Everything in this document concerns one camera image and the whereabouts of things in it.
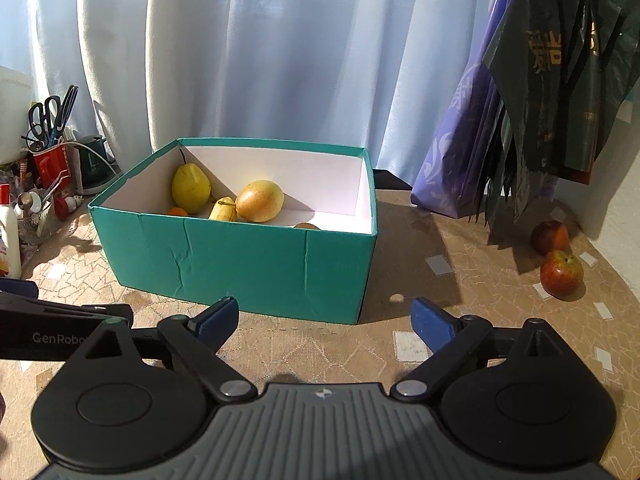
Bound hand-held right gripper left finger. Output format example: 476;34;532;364
60;297;253;402

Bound yellow pear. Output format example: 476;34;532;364
235;180;285;223

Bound purple paper bag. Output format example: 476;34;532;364
411;0;521;220

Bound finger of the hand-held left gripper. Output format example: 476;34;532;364
0;280;134;322

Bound red pen cup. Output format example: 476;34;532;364
31;142;76;188

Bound dark green electric appliance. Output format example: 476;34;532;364
75;135;123;196

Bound teal cardboard box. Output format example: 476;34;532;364
89;137;378;326

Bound glass jar with spoons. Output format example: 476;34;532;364
17;190;53;243

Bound large green pear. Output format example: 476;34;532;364
171;149;212;214

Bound small red white bottle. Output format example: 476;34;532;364
54;195;83;221

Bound dark green plastic bag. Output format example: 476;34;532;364
467;0;636;233

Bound light blue curtain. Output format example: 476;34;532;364
0;0;511;193

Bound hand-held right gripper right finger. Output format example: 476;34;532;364
392;297;586;402

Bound black scissors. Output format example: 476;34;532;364
27;97;63;146

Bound red apple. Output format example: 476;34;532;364
531;220;571;256
540;250;585;297

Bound yellow banana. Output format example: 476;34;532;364
208;196;238;222

